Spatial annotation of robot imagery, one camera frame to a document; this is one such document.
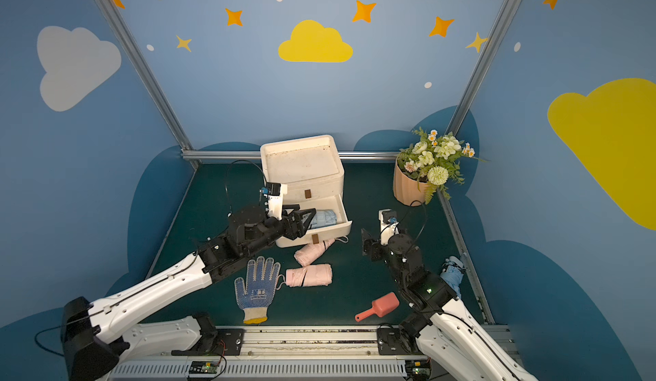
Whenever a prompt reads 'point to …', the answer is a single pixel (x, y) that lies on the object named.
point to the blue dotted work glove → (262, 284)
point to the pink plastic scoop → (380, 307)
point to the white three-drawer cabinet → (310, 169)
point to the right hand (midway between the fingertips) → (381, 225)
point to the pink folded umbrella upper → (308, 253)
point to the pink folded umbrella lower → (309, 276)
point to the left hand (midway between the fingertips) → (307, 206)
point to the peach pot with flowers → (429, 165)
